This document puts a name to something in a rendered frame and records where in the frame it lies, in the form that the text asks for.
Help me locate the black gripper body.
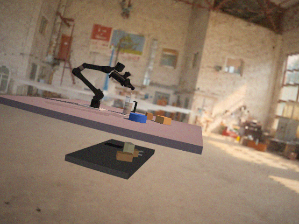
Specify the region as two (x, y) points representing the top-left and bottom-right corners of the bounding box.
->
(116, 74), (130, 86)

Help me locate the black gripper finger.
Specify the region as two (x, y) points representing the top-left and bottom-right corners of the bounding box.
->
(126, 81), (134, 89)

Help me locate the orange cube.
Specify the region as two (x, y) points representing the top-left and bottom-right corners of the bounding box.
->
(145, 112), (153, 120)

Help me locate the orange rectangular block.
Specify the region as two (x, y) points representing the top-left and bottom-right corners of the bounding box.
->
(116, 151), (133, 162)
(155, 115), (172, 125)
(133, 148), (139, 157)

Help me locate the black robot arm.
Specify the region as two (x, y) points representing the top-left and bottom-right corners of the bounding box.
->
(72, 62), (131, 109)

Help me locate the blue short cylinder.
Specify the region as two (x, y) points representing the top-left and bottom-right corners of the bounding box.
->
(129, 112), (147, 123)

